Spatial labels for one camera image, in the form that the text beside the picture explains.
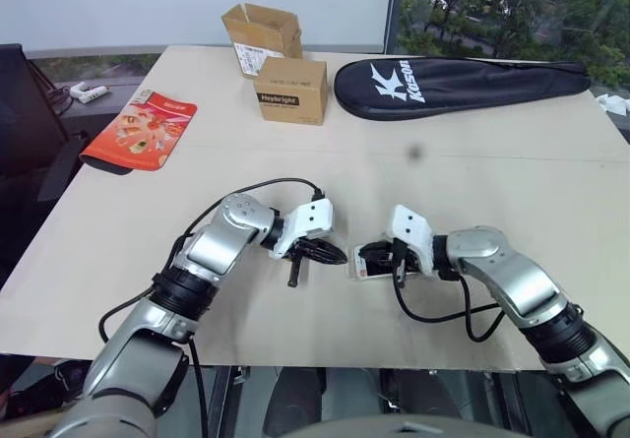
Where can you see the dark rounded shape under table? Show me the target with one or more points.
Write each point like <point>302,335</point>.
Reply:
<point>423,391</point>
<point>295,401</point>

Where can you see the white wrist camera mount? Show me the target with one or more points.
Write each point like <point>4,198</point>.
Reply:
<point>411,231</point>
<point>310,219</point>

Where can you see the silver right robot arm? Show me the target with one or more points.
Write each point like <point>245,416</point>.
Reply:
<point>512,275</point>

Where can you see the green trees outside window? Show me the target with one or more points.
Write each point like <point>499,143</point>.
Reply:
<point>517,10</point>

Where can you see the closed Heybright cardboard box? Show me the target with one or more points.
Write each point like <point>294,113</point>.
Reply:
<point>293,96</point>

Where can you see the black office chair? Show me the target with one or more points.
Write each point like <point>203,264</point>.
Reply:
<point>24,123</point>

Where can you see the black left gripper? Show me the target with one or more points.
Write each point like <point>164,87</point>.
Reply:
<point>307,247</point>

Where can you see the crumpled white paper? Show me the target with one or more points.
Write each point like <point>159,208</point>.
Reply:
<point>612,103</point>

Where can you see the white smartphone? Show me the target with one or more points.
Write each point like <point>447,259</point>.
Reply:
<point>366,271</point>

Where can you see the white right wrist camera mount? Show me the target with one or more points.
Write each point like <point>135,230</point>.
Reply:
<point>411,231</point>

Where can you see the red printed snack packet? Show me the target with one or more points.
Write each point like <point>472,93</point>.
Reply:
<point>140,135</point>

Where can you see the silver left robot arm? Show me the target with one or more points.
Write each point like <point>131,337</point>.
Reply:
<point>216,246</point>

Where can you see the black Kason racket bag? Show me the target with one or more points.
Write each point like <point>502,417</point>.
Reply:
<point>458,88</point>

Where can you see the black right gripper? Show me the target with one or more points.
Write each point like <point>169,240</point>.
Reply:
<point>408,261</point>

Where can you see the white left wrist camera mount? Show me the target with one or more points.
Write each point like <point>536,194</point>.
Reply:
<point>310,219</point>

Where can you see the white plastic power strip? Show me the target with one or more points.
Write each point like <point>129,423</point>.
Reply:
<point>88,92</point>

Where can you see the open cardboard box with label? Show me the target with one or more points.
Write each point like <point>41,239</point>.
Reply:
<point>261,27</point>

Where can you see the grey robot torso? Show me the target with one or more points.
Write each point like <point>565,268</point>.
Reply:
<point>394,430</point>

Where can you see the dark window frame post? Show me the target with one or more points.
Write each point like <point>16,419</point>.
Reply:
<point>395,10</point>

